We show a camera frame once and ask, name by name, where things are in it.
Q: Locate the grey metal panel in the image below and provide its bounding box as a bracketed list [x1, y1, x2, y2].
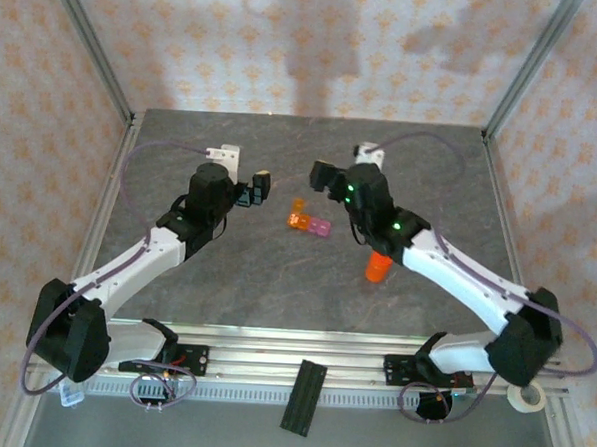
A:
[20, 388, 565, 447]

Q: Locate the white masking tape roll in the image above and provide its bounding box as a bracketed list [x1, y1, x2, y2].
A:
[506, 379, 549, 416]

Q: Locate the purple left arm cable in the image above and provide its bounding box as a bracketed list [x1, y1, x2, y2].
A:
[18, 132, 212, 413]

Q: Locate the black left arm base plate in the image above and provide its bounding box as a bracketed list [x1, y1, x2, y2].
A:
[162, 343, 210, 379]

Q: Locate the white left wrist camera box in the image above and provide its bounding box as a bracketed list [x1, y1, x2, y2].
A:
[204, 142, 243, 184]

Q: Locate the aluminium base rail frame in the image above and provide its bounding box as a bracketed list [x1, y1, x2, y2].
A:
[22, 313, 572, 402]

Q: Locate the orange pink pill organizer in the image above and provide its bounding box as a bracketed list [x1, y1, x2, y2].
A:
[286, 196, 334, 239]

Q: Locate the black ribbed plastic strip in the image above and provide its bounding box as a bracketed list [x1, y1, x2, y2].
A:
[278, 357, 329, 440]

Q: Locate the patterned backdrop cloth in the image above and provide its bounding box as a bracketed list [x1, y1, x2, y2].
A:
[0, 0, 597, 447]

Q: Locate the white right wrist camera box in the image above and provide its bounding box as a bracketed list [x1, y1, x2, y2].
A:
[351, 140, 387, 167]

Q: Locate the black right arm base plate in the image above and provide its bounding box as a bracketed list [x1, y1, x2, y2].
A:
[382, 352, 476, 392]

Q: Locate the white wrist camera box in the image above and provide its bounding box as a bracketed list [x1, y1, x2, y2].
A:
[204, 142, 243, 184]
[351, 140, 387, 167]

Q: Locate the grey slotted cable duct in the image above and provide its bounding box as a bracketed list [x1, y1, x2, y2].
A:
[43, 372, 516, 419]

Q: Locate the aluminium frame post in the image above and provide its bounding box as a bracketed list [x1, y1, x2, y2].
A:
[36, 0, 141, 126]
[482, 0, 587, 147]

